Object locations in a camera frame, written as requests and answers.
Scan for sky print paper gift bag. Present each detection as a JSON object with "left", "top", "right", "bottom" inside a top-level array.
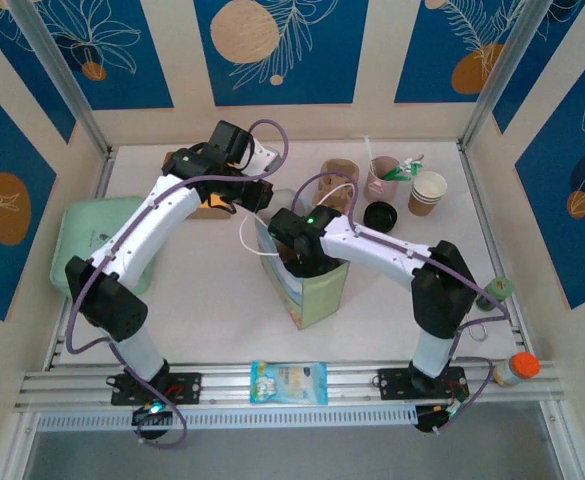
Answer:
[{"left": 239, "top": 182, "right": 361, "bottom": 330}]

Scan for yellow napkin stack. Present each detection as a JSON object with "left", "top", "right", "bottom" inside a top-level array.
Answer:
[{"left": 199, "top": 192, "right": 233, "bottom": 209}]

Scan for stack of black cup lids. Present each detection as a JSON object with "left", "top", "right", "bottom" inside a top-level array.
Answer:
[{"left": 363, "top": 201, "right": 398, "bottom": 232}]

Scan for stack of pulp cup carriers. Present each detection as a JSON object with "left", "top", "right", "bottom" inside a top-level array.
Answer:
[{"left": 314, "top": 158, "right": 361, "bottom": 221}]

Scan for pink cup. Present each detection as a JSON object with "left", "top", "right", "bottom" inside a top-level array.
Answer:
[{"left": 364, "top": 155, "right": 401, "bottom": 200}]

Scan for green wrapped straws bundle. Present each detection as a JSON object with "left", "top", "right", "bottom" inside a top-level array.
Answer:
[{"left": 381, "top": 154, "right": 426, "bottom": 182}]

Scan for stack of brown paper cups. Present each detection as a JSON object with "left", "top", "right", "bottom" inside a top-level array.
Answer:
[{"left": 407, "top": 171, "right": 448, "bottom": 217}]

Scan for mint green zip pouch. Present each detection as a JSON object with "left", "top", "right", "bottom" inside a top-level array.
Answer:
[{"left": 50, "top": 196, "right": 158, "bottom": 296}]

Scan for blue wet wipes packet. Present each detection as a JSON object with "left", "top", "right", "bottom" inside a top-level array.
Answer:
[{"left": 249, "top": 360, "right": 329, "bottom": 405}]

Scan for metal tongs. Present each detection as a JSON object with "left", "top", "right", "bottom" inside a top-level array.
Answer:
[{"left": 464, "top": 314, "right": 488, "bottom": 341}]

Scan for black controller board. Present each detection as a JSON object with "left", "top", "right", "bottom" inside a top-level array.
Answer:
[
  {"left": 130, "top": 403, "right": 174, "bottom": 441},
  {"left": 414, "top": 403, "right": 461, "bottom": 435}
]

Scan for orange capped bottle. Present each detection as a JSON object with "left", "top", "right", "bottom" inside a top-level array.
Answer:
[{"left": 493, "top": 351, "right": 542, "bottom": 388}]

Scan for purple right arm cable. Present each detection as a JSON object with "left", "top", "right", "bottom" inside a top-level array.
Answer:
[{"left": 291, "top": 171, "right": 511, "bottom": 436}]

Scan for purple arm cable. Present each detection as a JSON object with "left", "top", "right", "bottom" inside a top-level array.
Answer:
[
  {"left": 65, "top": 118, "right": 291, "bottom": 449},
  {"left": 291, "top": 171, "right": 511, "bottom": 436}
]

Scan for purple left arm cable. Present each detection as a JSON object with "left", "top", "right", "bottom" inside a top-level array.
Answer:
[{"left": 65, "top": 118, "right": 291, "bottom": 449}]

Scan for blue floral wall panel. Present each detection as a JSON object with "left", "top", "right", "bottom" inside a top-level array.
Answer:
[
  {"left": 491, "top": 0, "right": 585, "bottom": 135},
  {"left": 46, "top": 0, "right": 176, "bottom": 112},
  {"left": 0, "top": 12, "right": 77, "bottom": 145},
  {"left": 514, "top": 37, "right": 585, "bottom": 311},
  {"left": 394, "top": 0, "right": 528, "bottom": 105},
  {"left": 193, "top": 0, "right": 371, "bottom": 107},
  {"left": 0, "top": 69, "right": 59, "bottom": 322}
]

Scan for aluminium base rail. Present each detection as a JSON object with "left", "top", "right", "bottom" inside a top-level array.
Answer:
[{"left": 14, "top": 360, "right": 561, "bottom": 409}]

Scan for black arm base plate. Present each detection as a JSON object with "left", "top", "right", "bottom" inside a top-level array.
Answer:
[
  {"left": 371, "top": 367, "right": 471, "bottom": 401},
  {"left": 110, "top": 372, "right": 203, "bottom": 406}
]

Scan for slotted grey cable duct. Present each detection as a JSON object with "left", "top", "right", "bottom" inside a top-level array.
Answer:
[{"left": 34, "top": 403, "right": 419, "bottom": 432}]

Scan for aluminium side rail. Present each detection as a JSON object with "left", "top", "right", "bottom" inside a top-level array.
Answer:
[{"left": 459, "top": 142, "right": 536, "bottom": 361}]

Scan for aluminium frame post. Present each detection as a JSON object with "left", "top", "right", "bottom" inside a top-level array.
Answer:
[
  {"left": 457, "top": 0, "right": 556, "bottom": 151},
  {"left": 9, "top": 0, "right": 113, "bottom": 157}
]

